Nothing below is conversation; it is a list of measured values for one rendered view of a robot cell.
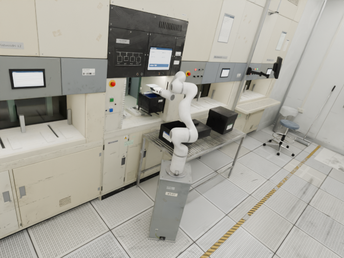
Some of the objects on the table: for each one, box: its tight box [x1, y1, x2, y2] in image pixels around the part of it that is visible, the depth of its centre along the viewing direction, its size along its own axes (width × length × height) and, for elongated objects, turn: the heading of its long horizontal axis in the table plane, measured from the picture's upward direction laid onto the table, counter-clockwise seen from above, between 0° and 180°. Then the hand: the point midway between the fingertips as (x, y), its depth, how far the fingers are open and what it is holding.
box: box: [206, 106, 239, 135], centre depth 290 cm, size 29×29×25 cm
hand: (152, 87), depth 238 cm, fingers closed on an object, 3 cm apart
